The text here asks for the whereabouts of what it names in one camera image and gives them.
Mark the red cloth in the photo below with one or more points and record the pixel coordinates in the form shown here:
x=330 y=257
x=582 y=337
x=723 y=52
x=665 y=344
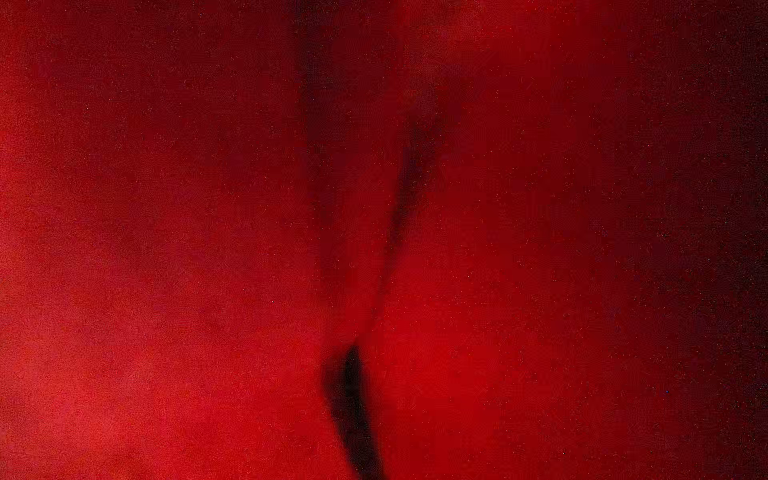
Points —
x=383 y=239

